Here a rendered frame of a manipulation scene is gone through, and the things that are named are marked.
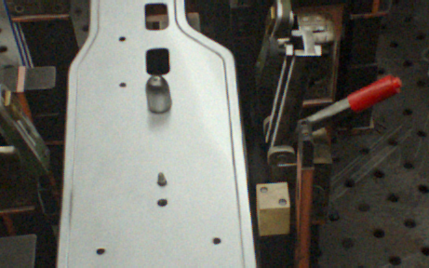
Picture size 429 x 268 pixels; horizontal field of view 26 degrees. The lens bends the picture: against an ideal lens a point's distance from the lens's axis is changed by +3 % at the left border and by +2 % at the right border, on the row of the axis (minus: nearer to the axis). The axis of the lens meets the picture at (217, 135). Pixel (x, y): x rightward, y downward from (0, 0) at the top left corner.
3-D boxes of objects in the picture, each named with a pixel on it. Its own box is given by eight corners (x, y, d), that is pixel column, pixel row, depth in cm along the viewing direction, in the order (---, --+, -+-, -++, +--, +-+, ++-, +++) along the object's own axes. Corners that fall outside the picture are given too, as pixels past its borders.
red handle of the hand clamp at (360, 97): (265, 124, 105) (390, 61, 98) (275, 133, 106) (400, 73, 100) (269, 152, 102) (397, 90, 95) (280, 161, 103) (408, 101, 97)
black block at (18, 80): (33, 190, 146) (-13, 60, 124) (101, 184, 146) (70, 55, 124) (28, 233, 141) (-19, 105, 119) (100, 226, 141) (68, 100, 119)
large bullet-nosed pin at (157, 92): (148, 103, 119) (142, 68, 114) (172, 101, 119) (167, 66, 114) (148, 122, 117) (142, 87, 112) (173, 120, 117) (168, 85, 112)
